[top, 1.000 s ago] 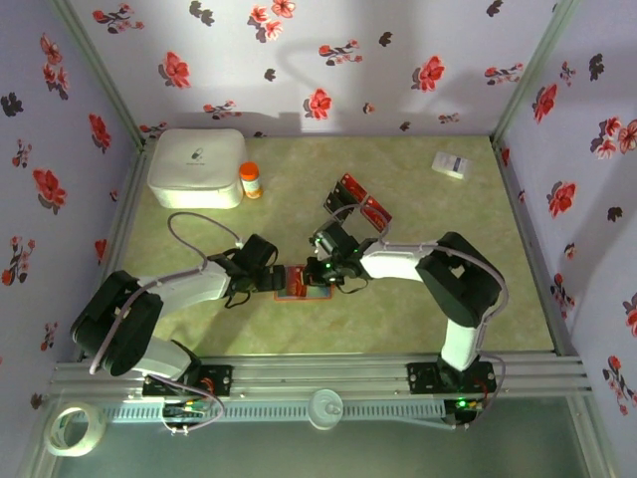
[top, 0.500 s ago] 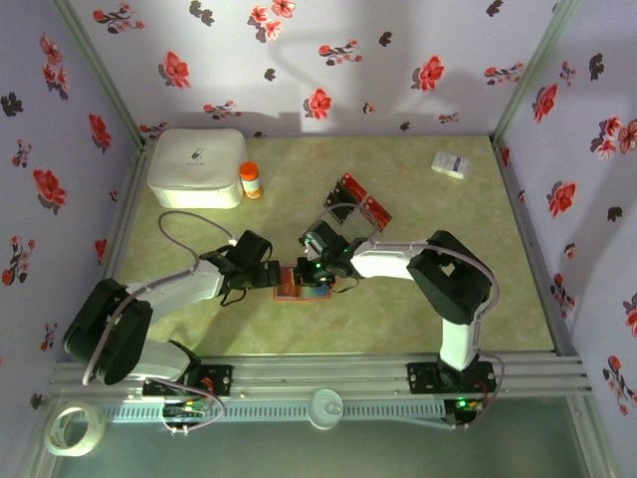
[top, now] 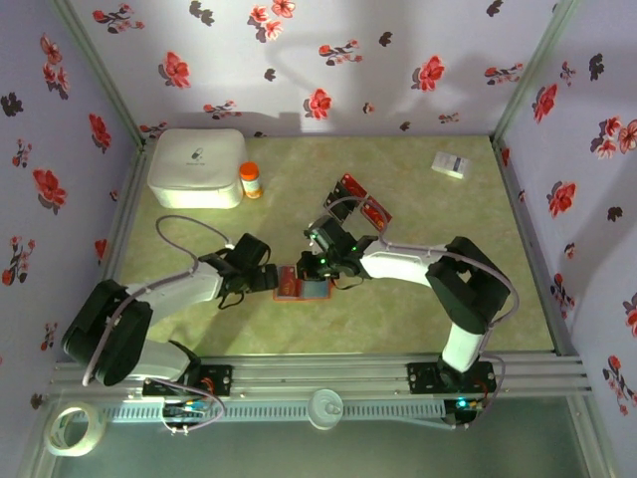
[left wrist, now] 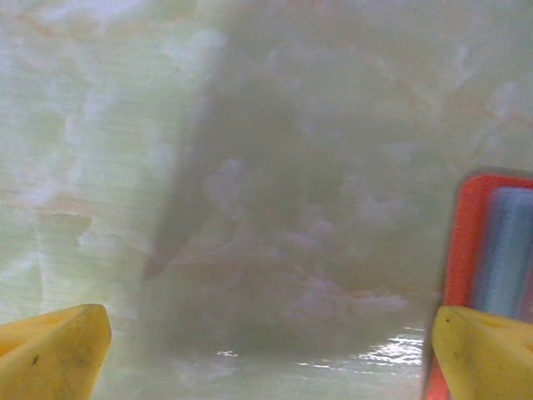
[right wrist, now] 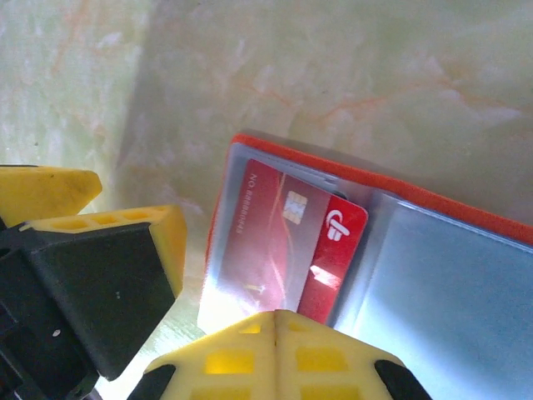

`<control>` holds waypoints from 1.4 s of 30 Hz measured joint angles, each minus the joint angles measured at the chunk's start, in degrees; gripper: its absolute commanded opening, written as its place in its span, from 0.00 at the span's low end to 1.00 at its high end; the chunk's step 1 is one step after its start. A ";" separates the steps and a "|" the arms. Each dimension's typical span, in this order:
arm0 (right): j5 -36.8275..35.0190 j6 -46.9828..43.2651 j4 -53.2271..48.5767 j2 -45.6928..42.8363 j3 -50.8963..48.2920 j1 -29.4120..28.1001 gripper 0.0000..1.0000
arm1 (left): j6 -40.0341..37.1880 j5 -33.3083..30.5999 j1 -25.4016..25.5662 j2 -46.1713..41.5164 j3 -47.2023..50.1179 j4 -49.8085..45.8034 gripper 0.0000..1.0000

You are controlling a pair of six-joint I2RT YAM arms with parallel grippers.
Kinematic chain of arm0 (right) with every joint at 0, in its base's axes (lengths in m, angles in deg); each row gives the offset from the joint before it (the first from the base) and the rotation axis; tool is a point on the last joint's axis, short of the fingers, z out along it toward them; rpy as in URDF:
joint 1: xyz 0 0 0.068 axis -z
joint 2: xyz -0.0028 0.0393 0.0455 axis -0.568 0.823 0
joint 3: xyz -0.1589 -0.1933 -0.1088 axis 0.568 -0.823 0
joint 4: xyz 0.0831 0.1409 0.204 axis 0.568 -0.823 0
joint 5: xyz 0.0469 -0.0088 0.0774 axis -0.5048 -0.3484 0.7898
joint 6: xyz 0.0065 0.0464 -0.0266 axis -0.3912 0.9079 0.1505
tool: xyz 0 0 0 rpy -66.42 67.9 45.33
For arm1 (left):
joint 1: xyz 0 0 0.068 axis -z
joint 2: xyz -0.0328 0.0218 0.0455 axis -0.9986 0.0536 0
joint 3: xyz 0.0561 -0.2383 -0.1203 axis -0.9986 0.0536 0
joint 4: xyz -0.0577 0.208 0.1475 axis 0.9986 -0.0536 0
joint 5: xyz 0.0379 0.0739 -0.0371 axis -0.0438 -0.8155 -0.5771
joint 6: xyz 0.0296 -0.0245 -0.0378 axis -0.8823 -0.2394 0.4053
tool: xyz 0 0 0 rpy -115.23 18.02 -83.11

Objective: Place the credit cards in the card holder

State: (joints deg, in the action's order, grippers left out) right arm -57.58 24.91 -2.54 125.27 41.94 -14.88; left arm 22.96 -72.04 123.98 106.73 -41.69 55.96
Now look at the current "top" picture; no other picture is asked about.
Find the orange card holder wallet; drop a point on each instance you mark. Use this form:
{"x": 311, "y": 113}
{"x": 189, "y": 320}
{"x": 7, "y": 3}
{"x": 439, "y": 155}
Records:
{"x": 318, "y": 293}

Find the red VIP card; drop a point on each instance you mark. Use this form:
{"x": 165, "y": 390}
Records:
{"x": 354, "y": 185}
{"x": 375, "y": 214}
{"x": 289, "y": 285}

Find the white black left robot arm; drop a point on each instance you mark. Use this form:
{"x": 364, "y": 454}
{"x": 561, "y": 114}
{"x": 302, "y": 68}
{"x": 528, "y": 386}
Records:
{"x": 184, "y": 294}

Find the black VIP card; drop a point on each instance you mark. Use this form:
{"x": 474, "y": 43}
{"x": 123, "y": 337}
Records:
{"x": 337, "y": 211}
{"x": 343, "y": 194}

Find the orange pill bottle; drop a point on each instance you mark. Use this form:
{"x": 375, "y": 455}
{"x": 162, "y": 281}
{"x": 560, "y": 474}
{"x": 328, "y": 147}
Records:
{"x": 251, "y": 181}

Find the white pill case box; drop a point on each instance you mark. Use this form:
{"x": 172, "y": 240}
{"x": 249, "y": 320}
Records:
{"x": 196, "y": 169}

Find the white round knob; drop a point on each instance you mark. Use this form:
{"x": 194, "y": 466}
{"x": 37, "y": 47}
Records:
{"x": 325, "y": 409}

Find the green circuit board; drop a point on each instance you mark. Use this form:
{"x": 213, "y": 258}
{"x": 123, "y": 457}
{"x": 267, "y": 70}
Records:
{"x": 463, "y": 404}
{"x": 186, "y": 409}

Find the small white carton box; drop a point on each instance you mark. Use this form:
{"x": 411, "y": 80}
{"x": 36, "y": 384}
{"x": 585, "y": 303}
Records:
{"x": 450, "y": 164}

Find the clear tape roll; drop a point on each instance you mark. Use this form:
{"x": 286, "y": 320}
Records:
{"x": 52, "y": 438}

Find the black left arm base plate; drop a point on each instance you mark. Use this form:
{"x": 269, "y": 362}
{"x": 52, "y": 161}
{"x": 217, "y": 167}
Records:
{"x": 216, "y": 381}

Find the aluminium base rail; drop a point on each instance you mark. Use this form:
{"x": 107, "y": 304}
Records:
{"x": 318, "y": 373}

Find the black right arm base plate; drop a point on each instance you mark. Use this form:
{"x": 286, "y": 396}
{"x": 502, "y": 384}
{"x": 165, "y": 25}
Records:
{"x": 423, "y": 378}

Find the aluminium side rail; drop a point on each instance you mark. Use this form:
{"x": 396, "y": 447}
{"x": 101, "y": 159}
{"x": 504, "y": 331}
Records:
{"x": 128, "y": 199}
{"x": 526, "y": 224}

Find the aluminium corner post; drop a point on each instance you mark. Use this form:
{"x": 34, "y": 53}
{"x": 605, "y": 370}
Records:
{"x": 102, "y": 74}
{"x": 531, "y": 74}

